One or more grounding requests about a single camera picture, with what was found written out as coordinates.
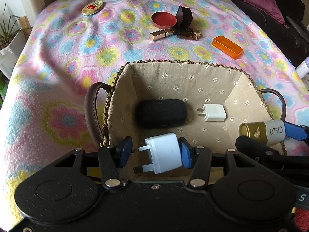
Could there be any gold white Cielo perfume bottle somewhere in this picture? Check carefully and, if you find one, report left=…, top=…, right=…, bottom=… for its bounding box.
left=238, top=119, right=286, bottom=146

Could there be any white UK plug adapter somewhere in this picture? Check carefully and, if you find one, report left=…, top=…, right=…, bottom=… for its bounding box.
left=134, top=133, right=182, bottom=174

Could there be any white US charger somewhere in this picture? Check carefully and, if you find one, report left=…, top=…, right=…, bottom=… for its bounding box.
left=197, top=104, right=227, bottom=122

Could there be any woven fabric-lined basket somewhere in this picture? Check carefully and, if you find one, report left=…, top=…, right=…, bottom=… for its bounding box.
left=84, top=60, right=274, bottom=154

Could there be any black glasses case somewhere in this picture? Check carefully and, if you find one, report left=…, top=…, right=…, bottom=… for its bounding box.
left=134, top=99, right=188, bottom=129

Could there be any black leather sofa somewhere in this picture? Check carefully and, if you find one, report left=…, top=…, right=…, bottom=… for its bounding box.
left=231, top=0, right=308, bottom=67

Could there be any orange plastic case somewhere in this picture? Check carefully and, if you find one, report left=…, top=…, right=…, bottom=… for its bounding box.
left=211, top=36, right=244, bottom=59

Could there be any rose gold lipstick tube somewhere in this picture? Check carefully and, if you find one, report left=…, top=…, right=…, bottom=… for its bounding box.
left=149, top=29, right=174, bottom=41

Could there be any pink floral fleece blanket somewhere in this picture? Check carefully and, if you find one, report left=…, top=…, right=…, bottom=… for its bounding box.
left=4, top=0, right=309, bottom=199

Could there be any white plant pot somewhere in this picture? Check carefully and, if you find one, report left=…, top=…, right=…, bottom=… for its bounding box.
left=0, top=32, right=26, bottom=80

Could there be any round gold tin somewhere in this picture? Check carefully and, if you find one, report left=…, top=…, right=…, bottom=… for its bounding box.
left=81, top=1, right=104, bottom=16

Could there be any potted green plant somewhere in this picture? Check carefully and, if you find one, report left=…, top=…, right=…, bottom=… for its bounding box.
left=1, top=3, right=32, bottom=50

